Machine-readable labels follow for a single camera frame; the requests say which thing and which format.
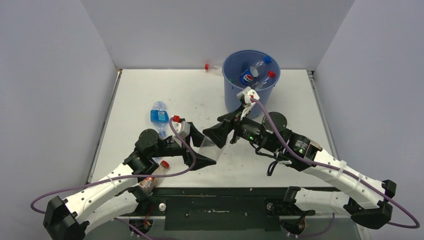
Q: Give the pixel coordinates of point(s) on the blue label blue cap bottle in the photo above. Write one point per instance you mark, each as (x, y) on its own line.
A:
(260, 66)

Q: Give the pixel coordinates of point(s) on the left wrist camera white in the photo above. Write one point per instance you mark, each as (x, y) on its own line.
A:
(180, 125)

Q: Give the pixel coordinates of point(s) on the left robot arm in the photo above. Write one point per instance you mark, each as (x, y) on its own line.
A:
(124, 189)

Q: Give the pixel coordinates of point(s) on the red label clear bottle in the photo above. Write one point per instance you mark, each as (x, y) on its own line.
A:
(261, 83)

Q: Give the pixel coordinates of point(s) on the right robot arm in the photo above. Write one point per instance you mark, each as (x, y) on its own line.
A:
(363, 199)

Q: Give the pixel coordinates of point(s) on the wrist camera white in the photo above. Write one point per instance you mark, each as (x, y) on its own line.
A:
(180, 125)
(248, 98)

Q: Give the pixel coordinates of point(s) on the crushed blue label bottle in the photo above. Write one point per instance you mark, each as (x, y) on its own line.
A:
(159, 118)

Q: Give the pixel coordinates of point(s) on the red cap bottle by wall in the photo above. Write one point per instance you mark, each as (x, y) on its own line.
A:
(214, 68)

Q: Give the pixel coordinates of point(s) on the small red cap bottle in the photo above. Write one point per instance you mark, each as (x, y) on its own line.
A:
(149, 183)

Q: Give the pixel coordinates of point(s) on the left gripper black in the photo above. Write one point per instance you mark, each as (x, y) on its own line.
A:
(196, 137)

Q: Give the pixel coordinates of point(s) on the blue plastic bin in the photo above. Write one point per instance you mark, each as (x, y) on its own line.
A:
(234, 65)

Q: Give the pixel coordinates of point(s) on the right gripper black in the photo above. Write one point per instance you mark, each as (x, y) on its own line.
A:
(218, 133)

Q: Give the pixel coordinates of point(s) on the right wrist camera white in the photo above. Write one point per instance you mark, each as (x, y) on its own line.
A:
(248, 98)

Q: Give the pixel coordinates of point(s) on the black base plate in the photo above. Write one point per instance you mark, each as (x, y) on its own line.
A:
(207, 209)

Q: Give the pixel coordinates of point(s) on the pepsi bottle blue cap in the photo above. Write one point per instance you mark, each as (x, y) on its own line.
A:
(248, 75)

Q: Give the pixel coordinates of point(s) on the clear jar silver lid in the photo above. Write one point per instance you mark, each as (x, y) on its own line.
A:
(212, 149)

